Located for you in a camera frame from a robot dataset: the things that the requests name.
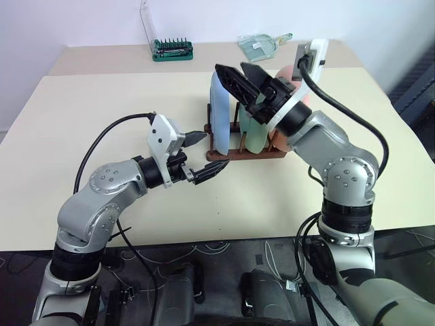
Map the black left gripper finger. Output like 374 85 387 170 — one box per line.
183 130 208 149
194 159 230 186

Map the dark rounded shape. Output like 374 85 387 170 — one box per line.
240 270 307 326
158 264 207 326

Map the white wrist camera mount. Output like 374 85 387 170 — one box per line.
264 39 329 134
146 114 186 189

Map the bagged green dustpan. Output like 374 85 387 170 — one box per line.
237 33 294 62

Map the pink plastic plate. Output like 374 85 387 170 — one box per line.
268 65 312 152

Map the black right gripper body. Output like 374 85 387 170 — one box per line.
243 75 296 125

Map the dark slatted object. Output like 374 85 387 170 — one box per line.
387 42 435 128

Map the small black floor clip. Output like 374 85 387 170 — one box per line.
118 286 137 302

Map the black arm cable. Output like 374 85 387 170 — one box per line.
73 111 157 195
297 54 390 177

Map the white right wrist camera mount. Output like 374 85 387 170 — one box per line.
264 39 329 134

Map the green plastic plate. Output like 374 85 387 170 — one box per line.
237 91 270 155

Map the green screwdriver bit case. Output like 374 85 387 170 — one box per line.
139 0 195 63

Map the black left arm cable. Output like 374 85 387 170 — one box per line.
73 111 157 195

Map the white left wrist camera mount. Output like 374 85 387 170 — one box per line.
146 114 186 189

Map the white floor cable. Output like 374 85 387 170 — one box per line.
264 239 307 283

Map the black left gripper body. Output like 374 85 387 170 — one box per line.
166 150 200 186

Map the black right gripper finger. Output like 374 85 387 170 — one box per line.
214 63 261 110
240 62 273 90

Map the blue plastic plate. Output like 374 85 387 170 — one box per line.
209 71 232 156

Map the brown wooden dish rack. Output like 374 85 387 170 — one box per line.
203 101 288 162

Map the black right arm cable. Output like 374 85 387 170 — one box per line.
297 54 390 177

